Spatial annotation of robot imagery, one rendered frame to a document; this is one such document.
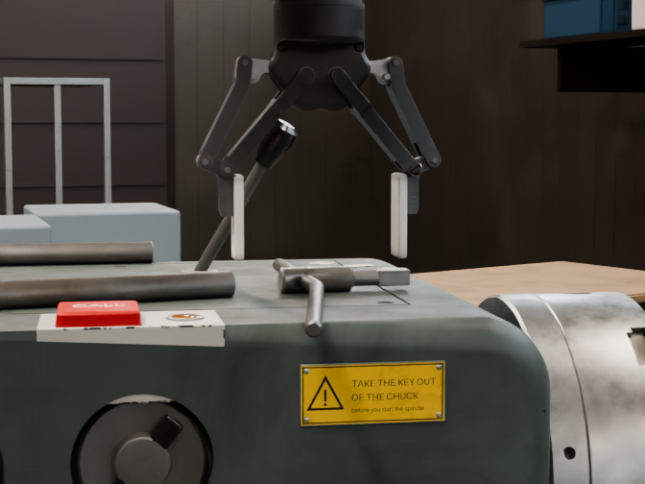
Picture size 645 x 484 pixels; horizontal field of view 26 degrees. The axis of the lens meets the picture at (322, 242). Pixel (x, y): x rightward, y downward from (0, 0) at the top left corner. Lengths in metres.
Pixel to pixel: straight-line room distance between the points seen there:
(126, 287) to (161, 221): 2.64
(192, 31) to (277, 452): 9.35
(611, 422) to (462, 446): 0.20
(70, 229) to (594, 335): 2.61
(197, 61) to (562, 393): 9.20
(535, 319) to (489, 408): 0.22
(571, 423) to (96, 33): 9.05
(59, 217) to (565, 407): 2.65
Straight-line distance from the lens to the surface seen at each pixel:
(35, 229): 3.33
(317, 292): 1.10
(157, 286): 1.15
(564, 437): 1.21
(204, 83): 10.35
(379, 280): 1.22
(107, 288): 1.14
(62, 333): 1.01
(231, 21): 10.42
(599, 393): 1.23
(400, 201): 1.16
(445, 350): 1.05
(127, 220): 3.76
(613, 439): 1.23
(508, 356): 1.06
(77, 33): 10.12
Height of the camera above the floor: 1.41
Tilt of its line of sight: 5 degrees down
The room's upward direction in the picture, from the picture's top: straight up
